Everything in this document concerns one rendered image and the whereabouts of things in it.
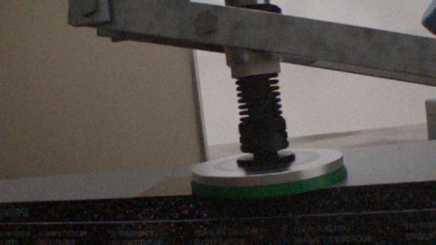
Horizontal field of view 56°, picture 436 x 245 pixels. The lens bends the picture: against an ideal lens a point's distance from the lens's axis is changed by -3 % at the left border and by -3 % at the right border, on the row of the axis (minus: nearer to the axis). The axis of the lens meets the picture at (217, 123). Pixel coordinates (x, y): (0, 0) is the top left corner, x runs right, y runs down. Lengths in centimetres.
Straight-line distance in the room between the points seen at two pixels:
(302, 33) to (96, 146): 571
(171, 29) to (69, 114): 580
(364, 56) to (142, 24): 28
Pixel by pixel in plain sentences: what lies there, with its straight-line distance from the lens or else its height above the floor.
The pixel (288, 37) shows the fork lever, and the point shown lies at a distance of 54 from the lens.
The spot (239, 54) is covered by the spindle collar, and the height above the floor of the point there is 100.
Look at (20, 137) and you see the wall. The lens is 681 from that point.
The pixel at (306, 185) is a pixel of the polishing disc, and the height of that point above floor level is 83.
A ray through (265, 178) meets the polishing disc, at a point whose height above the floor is 85.
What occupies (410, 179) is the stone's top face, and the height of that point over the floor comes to 82.
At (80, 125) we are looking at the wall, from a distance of 625.
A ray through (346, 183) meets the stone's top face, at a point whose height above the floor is 82.
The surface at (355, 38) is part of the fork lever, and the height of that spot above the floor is 100.
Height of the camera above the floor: 94
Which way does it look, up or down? 3 degrees down
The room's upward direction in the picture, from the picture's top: 7 degrees counter-clockwise
